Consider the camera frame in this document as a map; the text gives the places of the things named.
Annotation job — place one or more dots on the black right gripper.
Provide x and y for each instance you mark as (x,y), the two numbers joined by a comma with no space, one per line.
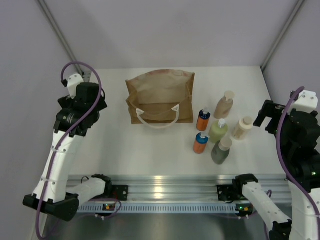
(270,110)

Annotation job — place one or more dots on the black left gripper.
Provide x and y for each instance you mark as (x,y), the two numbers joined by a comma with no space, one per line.
(66,102)

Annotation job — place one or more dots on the cream pump bottle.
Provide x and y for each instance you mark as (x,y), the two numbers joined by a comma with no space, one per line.
(243,126)

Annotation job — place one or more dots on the olive bottle beige cap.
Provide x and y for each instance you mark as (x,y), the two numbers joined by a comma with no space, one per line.
(221,150)

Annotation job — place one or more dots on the beige round pump bottle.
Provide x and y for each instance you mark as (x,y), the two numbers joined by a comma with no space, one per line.
(225,105)

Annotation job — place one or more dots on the yellow-green pump bottle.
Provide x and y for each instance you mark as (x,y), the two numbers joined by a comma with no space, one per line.
(218,130)

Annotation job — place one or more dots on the orange bottle dark cap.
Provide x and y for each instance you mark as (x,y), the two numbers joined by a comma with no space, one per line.
(203,119)

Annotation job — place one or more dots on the orange bottle blue cap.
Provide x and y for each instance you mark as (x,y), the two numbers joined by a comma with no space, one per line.
(200,142)

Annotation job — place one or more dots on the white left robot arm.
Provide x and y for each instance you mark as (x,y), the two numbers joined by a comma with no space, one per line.
(51,196)

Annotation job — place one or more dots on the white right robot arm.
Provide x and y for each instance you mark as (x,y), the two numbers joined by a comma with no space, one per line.
(293,213)

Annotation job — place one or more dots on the left aluminium frame post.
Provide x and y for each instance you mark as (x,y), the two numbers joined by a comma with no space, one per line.
(48,15)

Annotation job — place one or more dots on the aluminium frame post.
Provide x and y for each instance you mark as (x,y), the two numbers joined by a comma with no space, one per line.
(48,15)
(289,21)

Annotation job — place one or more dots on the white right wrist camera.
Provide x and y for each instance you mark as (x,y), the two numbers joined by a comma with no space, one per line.
(307,101)

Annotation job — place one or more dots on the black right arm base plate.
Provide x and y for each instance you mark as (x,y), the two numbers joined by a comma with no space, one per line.
(227,193)

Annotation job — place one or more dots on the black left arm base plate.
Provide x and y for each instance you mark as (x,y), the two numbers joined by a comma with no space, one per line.
(120,192)

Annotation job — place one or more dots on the aluminium mounting rail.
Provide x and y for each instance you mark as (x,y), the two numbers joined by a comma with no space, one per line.
(193,188)

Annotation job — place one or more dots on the perforated grey cable duct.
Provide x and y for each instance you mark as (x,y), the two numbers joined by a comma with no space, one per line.
(165,208)

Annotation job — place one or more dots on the right aluminium frame post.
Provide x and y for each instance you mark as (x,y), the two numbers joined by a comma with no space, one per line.
(289,21)

